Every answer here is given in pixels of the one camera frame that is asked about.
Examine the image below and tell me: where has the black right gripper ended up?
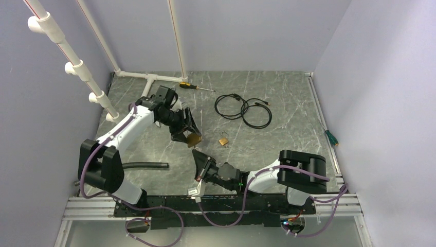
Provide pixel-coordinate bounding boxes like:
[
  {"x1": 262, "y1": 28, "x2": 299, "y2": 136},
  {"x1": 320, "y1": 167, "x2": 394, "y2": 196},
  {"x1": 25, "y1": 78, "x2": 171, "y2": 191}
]
[{"x1": 192, "y1": 149, "x2": 235, "y2": 191}]

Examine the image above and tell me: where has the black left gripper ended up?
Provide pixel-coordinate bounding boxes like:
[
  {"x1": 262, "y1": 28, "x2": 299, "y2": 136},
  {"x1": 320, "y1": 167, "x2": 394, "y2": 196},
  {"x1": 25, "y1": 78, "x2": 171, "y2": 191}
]
[{"x1": 157, "y1": 108, "x2": 201, "y2": 144}]

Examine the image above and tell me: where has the large brass padlock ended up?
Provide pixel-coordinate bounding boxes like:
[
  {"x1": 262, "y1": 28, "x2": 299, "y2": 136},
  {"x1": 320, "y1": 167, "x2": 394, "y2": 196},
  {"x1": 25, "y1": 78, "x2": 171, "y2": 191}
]
[{"x1": 187, "y1": 133, "x2": 202, "y2": 148}]

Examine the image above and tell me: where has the small brass padlock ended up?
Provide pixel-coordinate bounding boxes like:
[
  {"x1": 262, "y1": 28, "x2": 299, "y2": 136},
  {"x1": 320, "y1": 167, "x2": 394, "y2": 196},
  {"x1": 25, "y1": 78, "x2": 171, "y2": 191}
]
[{"x1": 219, "y1": 131, "x2": 229, "y2": 148}]

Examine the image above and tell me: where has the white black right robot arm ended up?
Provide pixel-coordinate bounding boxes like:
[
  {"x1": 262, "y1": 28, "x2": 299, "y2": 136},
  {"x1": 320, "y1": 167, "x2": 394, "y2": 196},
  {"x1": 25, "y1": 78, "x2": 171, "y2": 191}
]
[{"x1": 187, "y1": 150, "x2": 330, "y2": 214}]

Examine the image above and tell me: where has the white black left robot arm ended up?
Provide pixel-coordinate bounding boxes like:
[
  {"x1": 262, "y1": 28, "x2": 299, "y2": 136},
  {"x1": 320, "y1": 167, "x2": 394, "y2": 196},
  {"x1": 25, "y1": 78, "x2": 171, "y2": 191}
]
[{"x1": 78, "y1": 94, "x2": 202, "y2": 216}]

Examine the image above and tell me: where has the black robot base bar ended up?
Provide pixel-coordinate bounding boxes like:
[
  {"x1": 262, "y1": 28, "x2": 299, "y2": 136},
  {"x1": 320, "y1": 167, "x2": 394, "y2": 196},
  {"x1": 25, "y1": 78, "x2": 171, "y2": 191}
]
[{"x1": 114, "y1": 193, "x2": 316, "y2": 230}]

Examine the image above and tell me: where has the yellow black screwdriver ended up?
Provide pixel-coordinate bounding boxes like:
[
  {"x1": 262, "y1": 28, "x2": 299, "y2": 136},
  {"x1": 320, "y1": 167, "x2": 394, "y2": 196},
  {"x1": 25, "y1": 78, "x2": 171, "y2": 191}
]
[{"x1": 178, "y1": 82, "x2": 215, "y2": 92}]

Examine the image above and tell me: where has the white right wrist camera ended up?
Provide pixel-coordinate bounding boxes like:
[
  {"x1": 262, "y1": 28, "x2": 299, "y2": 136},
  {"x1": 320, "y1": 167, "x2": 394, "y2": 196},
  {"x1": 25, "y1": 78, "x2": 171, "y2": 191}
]
[{"x1": 187, "y1": 180, "x2": 205, "y2": 203}]

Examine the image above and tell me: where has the black corrugated hose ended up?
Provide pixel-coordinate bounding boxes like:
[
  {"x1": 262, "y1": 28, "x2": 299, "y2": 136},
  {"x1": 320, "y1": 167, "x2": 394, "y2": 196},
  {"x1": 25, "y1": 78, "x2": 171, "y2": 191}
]
[{"x1": 74, "y1": 162, "x2": 169, "y2": 187}]

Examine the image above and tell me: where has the black coiled cable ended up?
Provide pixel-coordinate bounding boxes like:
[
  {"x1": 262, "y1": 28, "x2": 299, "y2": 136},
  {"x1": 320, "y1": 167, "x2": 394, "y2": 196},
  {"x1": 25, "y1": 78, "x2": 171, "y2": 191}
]
[{"x1": 214, "y1": 94, "x2": 273, "y2": 130}]

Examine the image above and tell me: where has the green handled screwdriver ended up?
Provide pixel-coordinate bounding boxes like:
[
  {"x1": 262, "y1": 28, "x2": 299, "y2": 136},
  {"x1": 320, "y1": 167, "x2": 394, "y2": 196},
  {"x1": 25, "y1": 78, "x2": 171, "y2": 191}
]
[{"x1": 319, "y1": 120, "x2": 339, "y2": 146}]

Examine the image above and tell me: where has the white PVC pipe frame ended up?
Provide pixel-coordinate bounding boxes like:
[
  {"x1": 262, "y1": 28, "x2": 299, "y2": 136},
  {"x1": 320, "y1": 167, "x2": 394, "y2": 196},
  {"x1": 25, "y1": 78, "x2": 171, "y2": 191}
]
[{"x1": 23, "y1": 0, "x2": 189, "y2": 137}]

